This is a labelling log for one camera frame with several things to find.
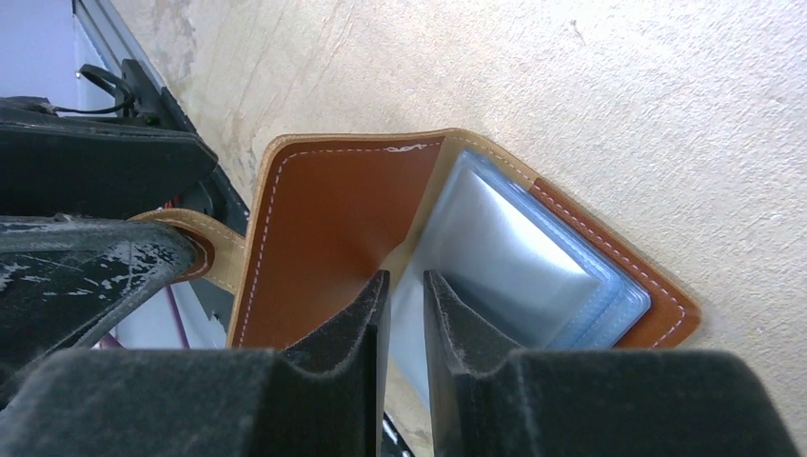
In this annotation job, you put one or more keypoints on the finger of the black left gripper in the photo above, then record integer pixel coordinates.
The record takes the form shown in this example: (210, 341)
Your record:
(52, 164)
(67, 282)

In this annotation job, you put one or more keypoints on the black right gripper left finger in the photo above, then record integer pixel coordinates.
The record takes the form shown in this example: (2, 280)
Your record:
(323, 396)

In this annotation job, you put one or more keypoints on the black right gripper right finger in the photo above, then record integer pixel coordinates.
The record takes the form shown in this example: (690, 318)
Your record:
(490, 396)

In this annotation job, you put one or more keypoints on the brown leather card holder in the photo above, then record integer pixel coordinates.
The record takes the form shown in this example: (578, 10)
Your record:
(485, 255)

